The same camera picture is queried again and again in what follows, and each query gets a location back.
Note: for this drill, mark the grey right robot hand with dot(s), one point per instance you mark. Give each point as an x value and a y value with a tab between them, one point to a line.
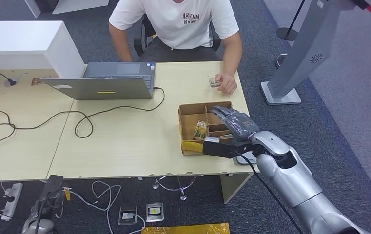
240	126

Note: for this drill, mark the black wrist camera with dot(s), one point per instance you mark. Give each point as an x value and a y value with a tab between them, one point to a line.
219	149
52	187

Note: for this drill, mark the grey card reader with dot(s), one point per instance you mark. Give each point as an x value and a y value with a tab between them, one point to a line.
245	160

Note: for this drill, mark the cardboard divider box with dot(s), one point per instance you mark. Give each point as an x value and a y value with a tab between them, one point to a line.
188	126

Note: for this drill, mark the stanchion post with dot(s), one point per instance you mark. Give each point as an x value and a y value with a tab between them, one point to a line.
287	34

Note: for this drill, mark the floor socket with yellow label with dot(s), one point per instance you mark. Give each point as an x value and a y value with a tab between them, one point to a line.
154	212

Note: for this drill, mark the beige table leg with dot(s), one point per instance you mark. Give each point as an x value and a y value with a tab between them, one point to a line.
233	189

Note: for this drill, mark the yellow floor tape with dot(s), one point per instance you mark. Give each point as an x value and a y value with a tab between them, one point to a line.
188	229

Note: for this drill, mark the black office chair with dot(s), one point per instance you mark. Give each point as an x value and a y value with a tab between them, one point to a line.
140	42

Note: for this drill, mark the scenic print ID card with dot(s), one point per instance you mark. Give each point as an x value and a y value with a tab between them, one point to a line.
211	81

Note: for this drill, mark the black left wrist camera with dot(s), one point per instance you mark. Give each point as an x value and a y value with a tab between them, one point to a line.
52	187

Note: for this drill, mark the grey laptop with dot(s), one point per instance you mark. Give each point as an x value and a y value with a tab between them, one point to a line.
107	88

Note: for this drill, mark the white power strip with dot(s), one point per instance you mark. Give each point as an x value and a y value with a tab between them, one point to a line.
11	200

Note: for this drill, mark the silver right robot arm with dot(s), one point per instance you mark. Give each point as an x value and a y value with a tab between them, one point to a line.
295	184

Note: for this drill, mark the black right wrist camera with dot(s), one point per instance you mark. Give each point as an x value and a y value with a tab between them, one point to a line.
219	149

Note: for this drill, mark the person's right forearm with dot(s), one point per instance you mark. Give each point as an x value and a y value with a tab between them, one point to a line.
122	45

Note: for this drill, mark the white cabinet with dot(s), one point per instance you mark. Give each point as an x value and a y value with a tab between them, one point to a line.
78	4

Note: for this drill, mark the yellow tape on box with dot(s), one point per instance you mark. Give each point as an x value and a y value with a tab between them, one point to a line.
191	147

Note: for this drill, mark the floor socket with white plug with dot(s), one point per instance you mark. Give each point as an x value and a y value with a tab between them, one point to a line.
127	215

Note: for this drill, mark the person's left hand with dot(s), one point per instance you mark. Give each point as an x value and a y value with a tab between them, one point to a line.
228	84

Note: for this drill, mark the grey kiosk stand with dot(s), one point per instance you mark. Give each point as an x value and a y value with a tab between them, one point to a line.
301	58

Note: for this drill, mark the white card in box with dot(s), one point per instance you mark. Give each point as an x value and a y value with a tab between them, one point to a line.
224	137

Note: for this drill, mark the person's left forearm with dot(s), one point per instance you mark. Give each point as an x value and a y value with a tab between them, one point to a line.
233	55

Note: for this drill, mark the person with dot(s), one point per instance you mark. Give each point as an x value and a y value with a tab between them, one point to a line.
178	29

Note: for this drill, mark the white desk partition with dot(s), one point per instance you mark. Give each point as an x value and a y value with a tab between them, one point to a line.
20	42

